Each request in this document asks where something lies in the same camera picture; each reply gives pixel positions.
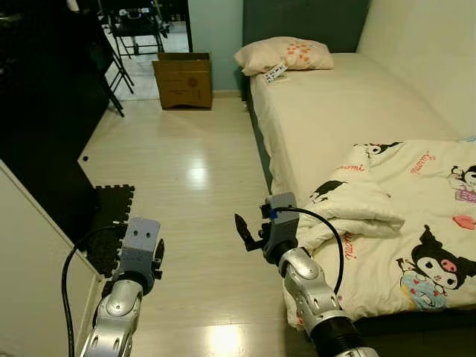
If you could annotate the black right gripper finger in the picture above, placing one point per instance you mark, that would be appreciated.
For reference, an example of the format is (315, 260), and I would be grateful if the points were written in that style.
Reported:
(242, 229)

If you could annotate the cream cartoon print quilt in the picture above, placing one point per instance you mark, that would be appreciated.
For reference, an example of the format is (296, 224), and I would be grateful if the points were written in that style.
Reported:
(416, 223)

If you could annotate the white book blue letters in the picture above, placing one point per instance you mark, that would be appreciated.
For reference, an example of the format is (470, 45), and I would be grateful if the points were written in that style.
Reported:
(276, 73)

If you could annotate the pink dotted pillow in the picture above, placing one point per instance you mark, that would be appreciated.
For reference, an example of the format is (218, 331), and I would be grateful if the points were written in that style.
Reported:
(286, 53)

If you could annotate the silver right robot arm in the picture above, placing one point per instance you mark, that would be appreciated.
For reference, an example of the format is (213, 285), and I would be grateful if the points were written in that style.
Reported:
(316, 297)

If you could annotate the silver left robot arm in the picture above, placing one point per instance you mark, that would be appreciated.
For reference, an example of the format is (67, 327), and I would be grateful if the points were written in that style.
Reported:
(115, 316)

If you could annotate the black foam floor mat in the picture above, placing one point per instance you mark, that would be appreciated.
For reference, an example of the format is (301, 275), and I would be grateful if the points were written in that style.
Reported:
(115, 216)

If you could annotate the white wardrobe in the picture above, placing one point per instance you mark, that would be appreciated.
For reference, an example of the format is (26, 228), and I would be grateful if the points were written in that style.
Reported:
(30, 282)

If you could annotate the brown cardboard box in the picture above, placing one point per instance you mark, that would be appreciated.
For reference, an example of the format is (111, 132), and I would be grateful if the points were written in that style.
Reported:
(184, 82)

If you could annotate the mattress with beige sheet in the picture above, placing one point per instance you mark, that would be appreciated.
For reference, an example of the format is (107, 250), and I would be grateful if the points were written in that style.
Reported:
(349, 104)

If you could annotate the black folding chair legs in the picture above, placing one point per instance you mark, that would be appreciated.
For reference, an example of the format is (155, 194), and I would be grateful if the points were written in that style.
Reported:
(119, 78)

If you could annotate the teal fabric headboard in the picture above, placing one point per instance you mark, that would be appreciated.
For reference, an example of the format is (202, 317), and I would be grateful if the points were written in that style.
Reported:
(305, 22)

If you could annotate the black wheeled case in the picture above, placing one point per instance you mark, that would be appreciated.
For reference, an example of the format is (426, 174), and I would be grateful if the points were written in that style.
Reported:
(44, 74)

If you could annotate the black wheeled cart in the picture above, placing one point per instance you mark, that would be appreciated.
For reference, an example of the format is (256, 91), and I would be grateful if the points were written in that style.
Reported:
(137, 26)

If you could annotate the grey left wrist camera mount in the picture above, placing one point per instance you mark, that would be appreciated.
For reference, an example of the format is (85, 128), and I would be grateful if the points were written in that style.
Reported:
(140, 245)

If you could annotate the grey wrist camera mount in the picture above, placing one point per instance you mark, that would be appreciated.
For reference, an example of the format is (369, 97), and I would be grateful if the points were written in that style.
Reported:
(281, 223)
(140, 245)

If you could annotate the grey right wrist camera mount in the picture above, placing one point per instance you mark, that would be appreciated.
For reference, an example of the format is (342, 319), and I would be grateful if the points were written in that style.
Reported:
(281, 223)

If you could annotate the thick black metal post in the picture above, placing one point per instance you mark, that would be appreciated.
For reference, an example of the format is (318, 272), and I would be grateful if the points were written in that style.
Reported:
(189, 26)

